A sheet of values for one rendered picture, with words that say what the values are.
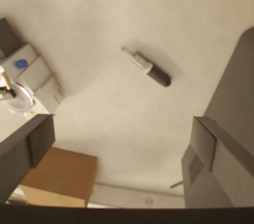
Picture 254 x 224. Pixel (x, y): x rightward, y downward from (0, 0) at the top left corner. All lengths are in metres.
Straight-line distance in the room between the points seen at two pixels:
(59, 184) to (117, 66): 0.44
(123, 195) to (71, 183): 0.29
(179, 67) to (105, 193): 0.65
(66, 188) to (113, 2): 0.56
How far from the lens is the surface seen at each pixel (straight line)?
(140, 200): 0.89
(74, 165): 0.71
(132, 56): 0.39
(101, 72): 0.45
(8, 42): 0.46
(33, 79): 0.45
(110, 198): 0.88
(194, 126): 0.16
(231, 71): 0.41
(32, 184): 0.71
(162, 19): 0.38
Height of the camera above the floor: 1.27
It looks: 50 degrees down
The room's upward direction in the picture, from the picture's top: 168 degrees counter-clockwise
